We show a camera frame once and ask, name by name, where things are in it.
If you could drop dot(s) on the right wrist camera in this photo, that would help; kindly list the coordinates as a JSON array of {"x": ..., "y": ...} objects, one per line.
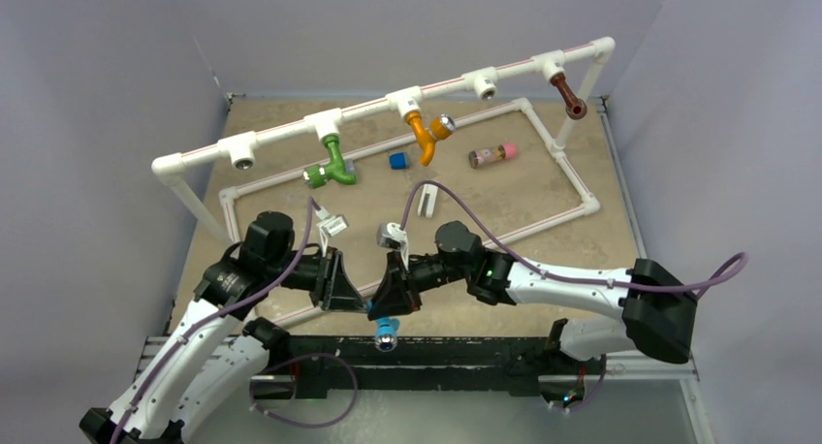
[{"x": 390, "y": 235}]

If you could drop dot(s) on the orange faucet chrome knob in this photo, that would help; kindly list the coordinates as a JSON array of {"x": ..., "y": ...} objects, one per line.
[{"x": 440, "y": 128}]

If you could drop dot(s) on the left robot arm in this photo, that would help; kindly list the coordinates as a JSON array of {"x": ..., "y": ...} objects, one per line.
[{"x": 215, "y": 348}]

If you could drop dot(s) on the blue faucet chrome knob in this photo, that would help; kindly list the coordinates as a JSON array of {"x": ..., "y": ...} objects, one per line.
[{"x": 385, "y": 338}]

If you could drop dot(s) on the white clip sealer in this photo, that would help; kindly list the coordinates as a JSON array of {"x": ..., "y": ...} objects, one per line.
[{"x": 427, "y": 200}]

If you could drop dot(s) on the brown faucet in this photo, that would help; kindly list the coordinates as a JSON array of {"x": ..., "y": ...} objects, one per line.
[{"x": 575, "y": 107}]

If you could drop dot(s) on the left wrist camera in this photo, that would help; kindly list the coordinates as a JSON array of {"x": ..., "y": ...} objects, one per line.
[{"x": 328, "y": 226}]

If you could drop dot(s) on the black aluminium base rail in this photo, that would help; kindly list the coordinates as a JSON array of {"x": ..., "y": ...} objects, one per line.
[{"x": 518, "y": 366}]

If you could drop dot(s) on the green faucet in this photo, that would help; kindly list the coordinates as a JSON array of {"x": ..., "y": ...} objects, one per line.
[{"x": 337, "y": 169}]

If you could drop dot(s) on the pink patterned spray can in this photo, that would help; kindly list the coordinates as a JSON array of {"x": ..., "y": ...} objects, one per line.
[{"x": 479, "y": 158}]

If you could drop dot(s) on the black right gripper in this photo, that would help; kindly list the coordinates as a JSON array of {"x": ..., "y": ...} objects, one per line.
[{"x": 395, "y": 297}]

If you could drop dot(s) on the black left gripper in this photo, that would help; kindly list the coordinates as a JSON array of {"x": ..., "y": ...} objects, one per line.
[{"x": 331, "y": 289}]

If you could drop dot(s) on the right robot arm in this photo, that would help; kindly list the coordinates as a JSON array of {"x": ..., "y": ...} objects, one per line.
[{"x": 643, "y": 308}]

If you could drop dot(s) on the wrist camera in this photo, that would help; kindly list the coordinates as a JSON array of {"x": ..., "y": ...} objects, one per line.
[
  {"x": 390, "y": 235},
  {"x": 328, "y": 226}
]

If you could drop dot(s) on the blue grey small block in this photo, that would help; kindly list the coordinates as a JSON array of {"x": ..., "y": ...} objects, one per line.
[{"x": 399, "y": 161}]

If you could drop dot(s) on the white PVC pipe frame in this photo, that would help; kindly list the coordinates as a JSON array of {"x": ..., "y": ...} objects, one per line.
[{"x": 582, "y": 66}]

